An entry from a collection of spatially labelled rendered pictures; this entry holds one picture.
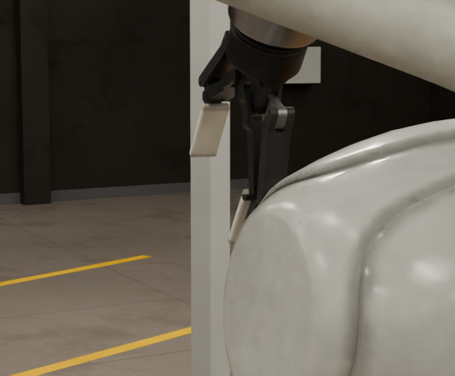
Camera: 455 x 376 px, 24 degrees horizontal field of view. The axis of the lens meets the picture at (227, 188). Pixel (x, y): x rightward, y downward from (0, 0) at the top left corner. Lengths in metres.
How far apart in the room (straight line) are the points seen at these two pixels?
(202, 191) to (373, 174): 4.17
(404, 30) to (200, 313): 4.01
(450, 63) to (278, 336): 0.33
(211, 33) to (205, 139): 3.32
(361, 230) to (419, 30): 0.34
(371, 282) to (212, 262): 4.22
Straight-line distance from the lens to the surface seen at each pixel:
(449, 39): 0.68
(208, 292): 4.60
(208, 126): 1.16
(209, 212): 4.53
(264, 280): 0.39
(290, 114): 1.01
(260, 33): 0.98
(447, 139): 0.40
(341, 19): 0.71
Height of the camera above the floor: 1.62
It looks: 7 degrees down
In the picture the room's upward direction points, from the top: straight up
